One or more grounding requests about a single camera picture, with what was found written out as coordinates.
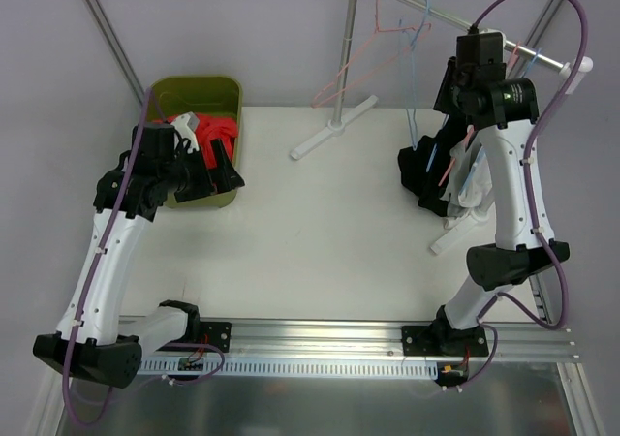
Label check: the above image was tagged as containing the red tank top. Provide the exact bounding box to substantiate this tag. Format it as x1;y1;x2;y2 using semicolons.
168;113;238;170

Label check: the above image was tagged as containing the light blue wire hanger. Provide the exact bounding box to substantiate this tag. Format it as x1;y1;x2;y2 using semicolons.
398;0;432;151

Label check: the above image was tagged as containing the black tank top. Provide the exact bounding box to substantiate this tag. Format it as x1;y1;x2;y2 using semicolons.
397;115;467;217

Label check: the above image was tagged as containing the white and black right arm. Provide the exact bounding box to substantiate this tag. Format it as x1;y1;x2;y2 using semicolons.
412;27;570;357

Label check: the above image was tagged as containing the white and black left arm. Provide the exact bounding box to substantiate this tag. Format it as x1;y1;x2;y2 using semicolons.
33;112;244;389

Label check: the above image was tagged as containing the white garment on rack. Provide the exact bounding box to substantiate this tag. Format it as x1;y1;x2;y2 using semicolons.
435;140;497;258

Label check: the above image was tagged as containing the olive green plastic basket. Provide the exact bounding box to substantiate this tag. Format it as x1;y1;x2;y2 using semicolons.
144;74;243;211

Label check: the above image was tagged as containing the silver and white clothes rack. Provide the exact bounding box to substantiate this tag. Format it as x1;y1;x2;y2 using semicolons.
290;0;593;251

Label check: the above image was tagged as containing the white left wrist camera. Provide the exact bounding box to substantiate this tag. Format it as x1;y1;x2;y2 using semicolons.
169;112;201;153

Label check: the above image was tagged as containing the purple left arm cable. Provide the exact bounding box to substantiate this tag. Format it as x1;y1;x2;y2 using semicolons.
60;86;227;427

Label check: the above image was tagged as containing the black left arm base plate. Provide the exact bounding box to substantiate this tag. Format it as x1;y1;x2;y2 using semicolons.
197;320;233;354

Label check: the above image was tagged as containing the aluminium frame rail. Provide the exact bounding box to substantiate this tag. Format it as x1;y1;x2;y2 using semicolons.
228;319;581;362

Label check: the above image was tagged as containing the white slotted cable duct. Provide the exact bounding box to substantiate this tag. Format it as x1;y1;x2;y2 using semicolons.
138;356;439;381

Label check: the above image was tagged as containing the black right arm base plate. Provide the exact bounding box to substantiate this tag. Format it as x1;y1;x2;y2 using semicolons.
401;324;489;358

